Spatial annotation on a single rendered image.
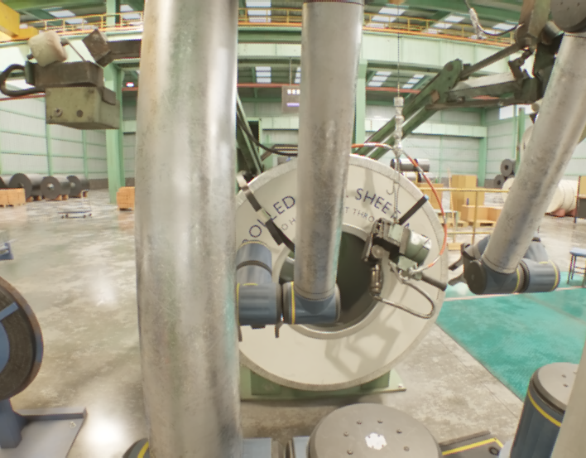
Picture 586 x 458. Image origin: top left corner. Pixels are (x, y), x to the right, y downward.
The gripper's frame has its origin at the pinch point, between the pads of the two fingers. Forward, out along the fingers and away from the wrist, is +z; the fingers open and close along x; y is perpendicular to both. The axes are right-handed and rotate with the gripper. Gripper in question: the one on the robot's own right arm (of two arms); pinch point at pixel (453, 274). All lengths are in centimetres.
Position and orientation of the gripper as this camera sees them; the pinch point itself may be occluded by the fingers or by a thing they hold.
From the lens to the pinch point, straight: 142.2
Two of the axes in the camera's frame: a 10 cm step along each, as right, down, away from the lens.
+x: 3.0, -7.4, 6.0
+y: 9.1, 4.2, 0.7
